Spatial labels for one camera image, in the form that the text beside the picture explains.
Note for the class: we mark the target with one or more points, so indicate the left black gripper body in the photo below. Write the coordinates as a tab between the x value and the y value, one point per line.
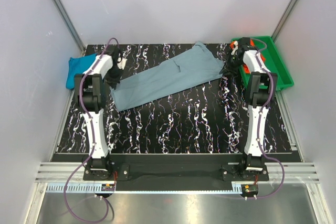
113	76

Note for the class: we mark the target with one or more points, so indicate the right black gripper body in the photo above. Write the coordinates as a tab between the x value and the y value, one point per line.
232	64

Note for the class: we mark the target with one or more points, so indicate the grey-blue t shirt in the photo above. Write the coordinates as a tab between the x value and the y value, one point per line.
184	71

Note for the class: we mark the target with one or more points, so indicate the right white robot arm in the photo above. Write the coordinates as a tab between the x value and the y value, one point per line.
259	95

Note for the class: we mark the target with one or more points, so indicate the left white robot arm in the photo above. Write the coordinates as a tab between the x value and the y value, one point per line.
89	90

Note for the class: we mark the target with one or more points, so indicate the orange t shirt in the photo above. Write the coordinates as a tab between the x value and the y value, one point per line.
252	56

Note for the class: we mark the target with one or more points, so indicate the teal folded t shirt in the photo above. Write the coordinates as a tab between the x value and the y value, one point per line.
78	66

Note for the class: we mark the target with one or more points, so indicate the green plastic tray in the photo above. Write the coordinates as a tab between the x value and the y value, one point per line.
273	62

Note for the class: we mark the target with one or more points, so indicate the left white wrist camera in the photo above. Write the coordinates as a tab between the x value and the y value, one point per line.
121	62

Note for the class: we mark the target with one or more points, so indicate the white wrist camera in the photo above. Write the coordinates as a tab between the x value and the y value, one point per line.
121	62
233	45

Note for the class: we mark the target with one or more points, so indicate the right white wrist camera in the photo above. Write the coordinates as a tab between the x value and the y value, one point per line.
233	45

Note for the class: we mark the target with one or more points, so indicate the left aluminium frame post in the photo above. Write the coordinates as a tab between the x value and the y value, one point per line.
69	24

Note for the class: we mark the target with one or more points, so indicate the aluminium frame post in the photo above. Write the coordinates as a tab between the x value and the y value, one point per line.
286	14
69	24

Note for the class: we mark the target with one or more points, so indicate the aluminium front rail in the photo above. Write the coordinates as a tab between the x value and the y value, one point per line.
61	178

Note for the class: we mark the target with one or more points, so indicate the right aluminium frame post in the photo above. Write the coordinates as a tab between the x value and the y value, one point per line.
286	14

